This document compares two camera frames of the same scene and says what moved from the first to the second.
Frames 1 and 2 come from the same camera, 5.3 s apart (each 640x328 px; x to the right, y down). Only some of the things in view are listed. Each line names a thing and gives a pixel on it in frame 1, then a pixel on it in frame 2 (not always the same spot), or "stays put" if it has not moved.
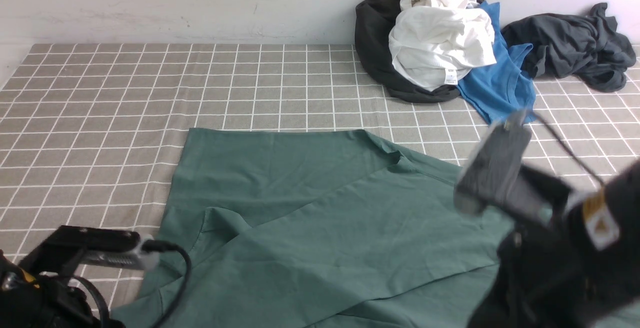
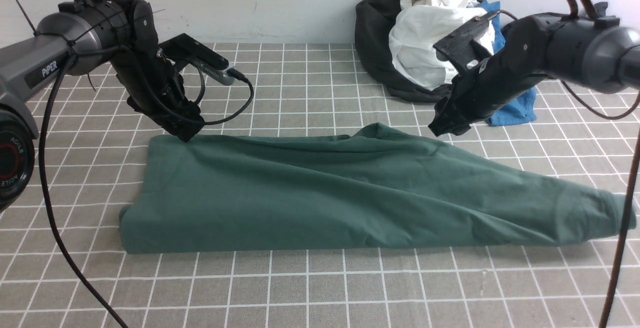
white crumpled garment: [440, 33] stays put
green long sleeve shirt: [297, 229] stays put
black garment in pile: [375, 16] stays put
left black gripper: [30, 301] to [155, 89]
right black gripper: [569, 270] to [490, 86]
